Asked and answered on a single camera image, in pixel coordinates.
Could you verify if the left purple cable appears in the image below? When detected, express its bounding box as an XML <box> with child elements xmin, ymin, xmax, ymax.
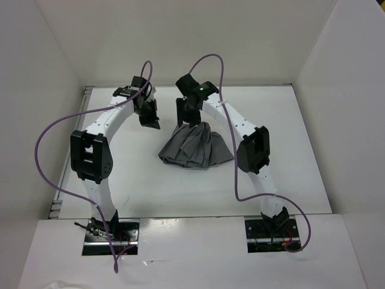
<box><xmin>34</xmin><ymin>60</ymin><xmax>153</xmax><ymax>274</ymax></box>

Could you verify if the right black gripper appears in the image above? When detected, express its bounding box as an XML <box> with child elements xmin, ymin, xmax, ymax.
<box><xmin>176</xmin><ymin>96</ymin><xmax>202</xmax><ymax>127</ymax></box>

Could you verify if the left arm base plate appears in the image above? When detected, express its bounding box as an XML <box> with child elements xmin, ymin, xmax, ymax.
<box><xmin>77</xmin><ymin>219</ymin><xmax>140</xmax><ymax>256</ymax></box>

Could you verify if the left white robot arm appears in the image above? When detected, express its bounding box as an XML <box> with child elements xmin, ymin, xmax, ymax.
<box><xmin>70</xmin><ymin>84</ymin><xmax>160</xmax><ymax>241</ymax></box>

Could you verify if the grey pleated skirt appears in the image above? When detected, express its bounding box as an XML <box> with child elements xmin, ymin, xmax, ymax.
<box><xmin>158</xmin><ymin>122</ymin><xmax>234</xmax><ymax>169</ymax></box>

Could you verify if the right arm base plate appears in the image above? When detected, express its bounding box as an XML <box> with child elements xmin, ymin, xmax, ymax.
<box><xmin>244</xmin><ymin>217</ymin><xmax>301</xmax><ymax>253</ymax></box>

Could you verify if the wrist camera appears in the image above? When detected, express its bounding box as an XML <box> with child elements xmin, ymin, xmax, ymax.
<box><xmin>131</xmin><ymin>76</ymin><xmax>148</xmax><ymax>89</ymax></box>
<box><xmin>175</xmin><ymin>73</ymin><xmax>200</xmax><ymax>96</ymax></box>

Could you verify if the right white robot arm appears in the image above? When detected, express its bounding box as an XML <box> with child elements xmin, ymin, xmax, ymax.
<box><xmin>176</xmin><ymin>75</ymin><xmax>277</xmax><ymax>202</ymax></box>

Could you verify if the white cloth at bottom edge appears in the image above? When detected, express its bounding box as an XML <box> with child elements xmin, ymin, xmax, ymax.
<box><xmin>43</xmin><ymin>281</ymin><xmax>88</xmax><ymax>289</ymax></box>

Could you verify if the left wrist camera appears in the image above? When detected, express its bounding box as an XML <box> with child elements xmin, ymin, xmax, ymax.
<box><xmin>131</xmin><ymin>76</ymin><xmax>148</xmax><ymax>89</ymax></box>

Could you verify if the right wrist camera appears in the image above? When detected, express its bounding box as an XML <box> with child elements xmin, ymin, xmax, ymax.
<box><xmin>175</xmin><ymin>73</ymin><xmax>200</xmax><ymax>96</ymax></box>

